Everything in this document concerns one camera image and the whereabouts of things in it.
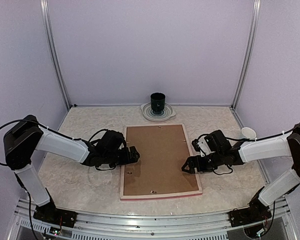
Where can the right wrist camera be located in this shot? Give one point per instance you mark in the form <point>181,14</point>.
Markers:
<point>200,147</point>

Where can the striped ceramic plate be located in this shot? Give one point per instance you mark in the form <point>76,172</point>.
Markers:
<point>165,115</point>

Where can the dark green cup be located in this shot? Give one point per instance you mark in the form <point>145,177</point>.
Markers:
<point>157,101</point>

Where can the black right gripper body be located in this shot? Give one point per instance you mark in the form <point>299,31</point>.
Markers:
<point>208,166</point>

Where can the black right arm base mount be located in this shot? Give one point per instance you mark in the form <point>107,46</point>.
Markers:
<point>247,216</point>

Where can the light blue paper cup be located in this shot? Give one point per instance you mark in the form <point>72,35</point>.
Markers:
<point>248,133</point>

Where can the left aluminium corner post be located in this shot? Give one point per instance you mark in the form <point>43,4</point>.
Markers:
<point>53,53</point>

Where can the aluminium front rail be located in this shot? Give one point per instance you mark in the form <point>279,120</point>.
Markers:
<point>99,226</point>

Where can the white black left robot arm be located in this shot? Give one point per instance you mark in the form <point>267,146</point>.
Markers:
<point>28,135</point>

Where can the aluminium corner post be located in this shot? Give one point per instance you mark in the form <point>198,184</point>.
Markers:
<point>248,53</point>
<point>53,53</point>

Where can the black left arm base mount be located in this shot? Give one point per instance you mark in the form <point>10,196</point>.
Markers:
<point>60,217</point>

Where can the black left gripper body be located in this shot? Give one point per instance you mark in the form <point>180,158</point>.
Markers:
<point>118,160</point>

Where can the right aluminium corner post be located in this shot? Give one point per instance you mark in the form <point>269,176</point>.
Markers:
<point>248,53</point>

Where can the pink wooden picture frame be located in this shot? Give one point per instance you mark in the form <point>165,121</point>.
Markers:
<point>122,175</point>

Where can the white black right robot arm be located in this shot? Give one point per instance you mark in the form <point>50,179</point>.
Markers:
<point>245,151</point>

